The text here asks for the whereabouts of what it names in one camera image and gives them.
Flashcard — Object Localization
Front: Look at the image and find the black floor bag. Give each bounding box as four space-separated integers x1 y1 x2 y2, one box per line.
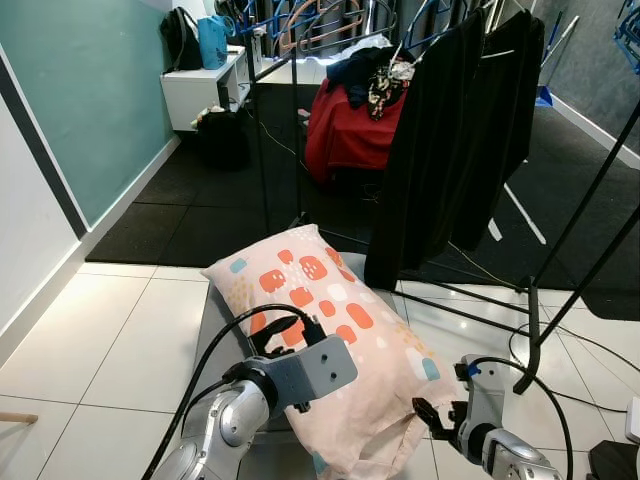
195 108 251 171

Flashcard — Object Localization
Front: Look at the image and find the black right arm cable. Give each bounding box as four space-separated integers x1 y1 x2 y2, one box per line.
468 355 574 480

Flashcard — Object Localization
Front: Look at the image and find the blue plastic clothes hanger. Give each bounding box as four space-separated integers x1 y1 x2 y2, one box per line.
615 0 640 73
400 0 456 51
240 5 331 51

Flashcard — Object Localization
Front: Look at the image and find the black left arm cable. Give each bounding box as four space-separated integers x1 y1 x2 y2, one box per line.
145 303 313 480

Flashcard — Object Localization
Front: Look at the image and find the pink clothes hanger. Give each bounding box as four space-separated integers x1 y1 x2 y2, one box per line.
280 0 366 56

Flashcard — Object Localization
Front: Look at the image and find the long black hanging garment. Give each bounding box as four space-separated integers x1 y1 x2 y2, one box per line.
365 10 488 291

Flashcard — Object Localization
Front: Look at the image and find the red cloth covered table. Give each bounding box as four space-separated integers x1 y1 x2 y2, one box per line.
303 78 411 189

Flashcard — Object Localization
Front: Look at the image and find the black loose floor cable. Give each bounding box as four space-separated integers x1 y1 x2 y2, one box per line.
505 318 640 413

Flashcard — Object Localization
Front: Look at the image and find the dark blue crumpled garment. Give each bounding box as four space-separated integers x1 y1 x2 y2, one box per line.
325 47 396 109

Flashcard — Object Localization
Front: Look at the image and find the black metal clothes rack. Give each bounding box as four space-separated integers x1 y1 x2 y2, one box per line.
245 0 640 396

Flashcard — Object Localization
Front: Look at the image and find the floral patterned garment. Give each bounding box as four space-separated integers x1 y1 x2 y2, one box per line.
365 60 413 121

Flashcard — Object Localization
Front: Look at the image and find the white low bench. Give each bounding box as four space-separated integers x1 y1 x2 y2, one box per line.
252 35 393 86

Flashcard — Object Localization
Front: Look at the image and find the black rubber floor mat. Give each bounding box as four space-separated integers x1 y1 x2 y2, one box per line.
85 80 640 321

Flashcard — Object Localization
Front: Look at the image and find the blue tote bag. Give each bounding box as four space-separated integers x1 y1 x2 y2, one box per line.
197 14 233 71

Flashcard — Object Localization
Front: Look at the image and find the white wall shelf unit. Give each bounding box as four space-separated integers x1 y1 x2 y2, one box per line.
160 45 251 133

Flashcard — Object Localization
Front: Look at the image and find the beige crumpled cloth item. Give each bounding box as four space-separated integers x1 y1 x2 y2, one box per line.
195 105 226 126

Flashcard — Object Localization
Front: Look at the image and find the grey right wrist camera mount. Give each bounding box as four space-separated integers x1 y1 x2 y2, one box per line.
458 355 506 456

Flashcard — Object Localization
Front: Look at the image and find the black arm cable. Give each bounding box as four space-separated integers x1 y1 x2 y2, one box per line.
145 303 313 480
468 355 574 480

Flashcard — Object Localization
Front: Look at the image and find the black backpack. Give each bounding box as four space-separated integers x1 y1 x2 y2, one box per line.
160 7 204 73

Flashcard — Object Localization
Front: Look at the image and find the pink pillow with orange pattern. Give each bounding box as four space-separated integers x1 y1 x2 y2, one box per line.
202 224 471 479

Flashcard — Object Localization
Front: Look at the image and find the blue dustpan with long handle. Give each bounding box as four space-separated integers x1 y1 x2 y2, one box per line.
535 15 581 109

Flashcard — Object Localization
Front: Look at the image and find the short black hanging garment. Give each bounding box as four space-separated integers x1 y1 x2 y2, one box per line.
450 10 546 251

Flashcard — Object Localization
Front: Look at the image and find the black floor object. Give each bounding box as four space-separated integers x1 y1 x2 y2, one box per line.
586 440 640 480

